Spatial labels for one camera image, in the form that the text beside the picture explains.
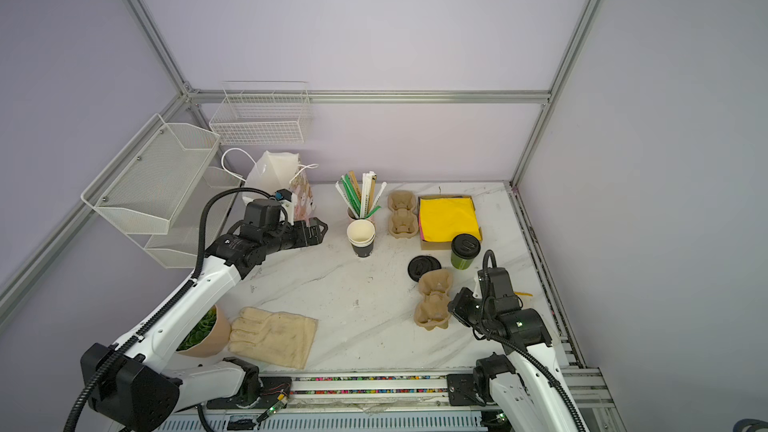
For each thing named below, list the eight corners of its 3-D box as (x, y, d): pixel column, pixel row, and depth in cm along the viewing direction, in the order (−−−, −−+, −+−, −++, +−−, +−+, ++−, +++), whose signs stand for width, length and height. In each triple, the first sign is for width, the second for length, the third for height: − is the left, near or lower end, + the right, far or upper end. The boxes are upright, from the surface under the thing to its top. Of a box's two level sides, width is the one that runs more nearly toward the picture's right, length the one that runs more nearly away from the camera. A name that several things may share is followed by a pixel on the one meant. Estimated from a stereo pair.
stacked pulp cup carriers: (387, 238, 105) (386, 232, 102) (387, 197, 118) (387, 190, 115) (418, 238, 105) (419, 232, 102) (415, 197, 118) (416, 190, 115)
